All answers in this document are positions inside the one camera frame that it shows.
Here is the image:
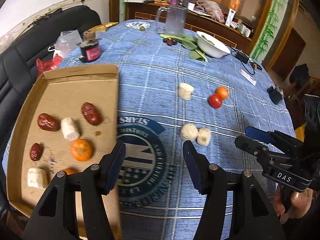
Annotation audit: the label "white bowl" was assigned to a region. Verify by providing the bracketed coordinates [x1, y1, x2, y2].
[196, 31, 231, 59]

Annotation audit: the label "clear glass pitcher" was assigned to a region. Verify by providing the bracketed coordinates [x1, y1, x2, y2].
[155, 5, 188, 37]

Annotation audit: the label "orange mid table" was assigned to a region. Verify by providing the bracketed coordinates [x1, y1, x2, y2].
[70, 138, 93, 161]

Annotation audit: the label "clear plastic bag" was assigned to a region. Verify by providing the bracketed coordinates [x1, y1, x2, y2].
[47, 30, 82, 59]

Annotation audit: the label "pink plastic bag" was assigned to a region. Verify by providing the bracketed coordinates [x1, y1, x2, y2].
[196, 0, 225, 23]

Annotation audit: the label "person's right hand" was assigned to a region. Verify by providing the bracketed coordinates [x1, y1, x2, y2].
[272, 188, 313, 224]

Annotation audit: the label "small black device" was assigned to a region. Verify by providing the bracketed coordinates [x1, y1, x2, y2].
[267, 86, 284, 105]

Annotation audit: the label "black power adapter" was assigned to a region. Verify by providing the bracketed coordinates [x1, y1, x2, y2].
[235, 50, 249, 64]

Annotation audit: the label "blue plaid tablecloth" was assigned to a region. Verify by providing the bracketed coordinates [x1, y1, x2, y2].
[57, 20, 294, 239]

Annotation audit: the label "small red tomato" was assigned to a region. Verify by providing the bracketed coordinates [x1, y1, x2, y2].
[208, 94, 222, 108]

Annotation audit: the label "red plastic bag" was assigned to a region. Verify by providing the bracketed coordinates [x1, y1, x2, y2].
[36, 54, 63, 77]

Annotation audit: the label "green leafy vegetable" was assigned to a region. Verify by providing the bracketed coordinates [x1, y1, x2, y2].
[159, 34, 208, 62]

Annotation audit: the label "white red label card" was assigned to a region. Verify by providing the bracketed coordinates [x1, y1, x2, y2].
[240, 69, 257, 86]

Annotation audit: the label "dark jar red label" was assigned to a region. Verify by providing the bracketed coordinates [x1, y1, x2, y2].
[77, 30, 101, 62]

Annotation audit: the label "red date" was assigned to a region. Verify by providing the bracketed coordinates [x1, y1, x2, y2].
[81, 102, 102, 126]
[37, 113, 60, 132]
[29, 143, 43, 161]

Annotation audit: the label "cardboard tray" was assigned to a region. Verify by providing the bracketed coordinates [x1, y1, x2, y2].
[7, 64, 121, 239]

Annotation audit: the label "banana piece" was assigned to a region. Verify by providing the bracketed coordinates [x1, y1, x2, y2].
[178, 83, 194, 100]
[197, 128, 211, 146]
[27, 168, 48, 189]
[180, 124, 199, 141]
[61, 118, 80, 141]

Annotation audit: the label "black leather sofa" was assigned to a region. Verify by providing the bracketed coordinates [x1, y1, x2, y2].
[0, 4, 103, 221]

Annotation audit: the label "wooden sideboard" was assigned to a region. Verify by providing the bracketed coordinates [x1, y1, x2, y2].
[125, 0, 253, 53]

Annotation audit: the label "dark berries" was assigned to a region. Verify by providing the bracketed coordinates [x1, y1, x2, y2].
[163, 38, 177, 46]

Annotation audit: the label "white tube box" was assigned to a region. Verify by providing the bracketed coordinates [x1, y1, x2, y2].
[225, 8, 236, 27]

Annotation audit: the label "small orange far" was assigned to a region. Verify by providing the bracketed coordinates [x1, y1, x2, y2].
[216, 87, 229, 100]

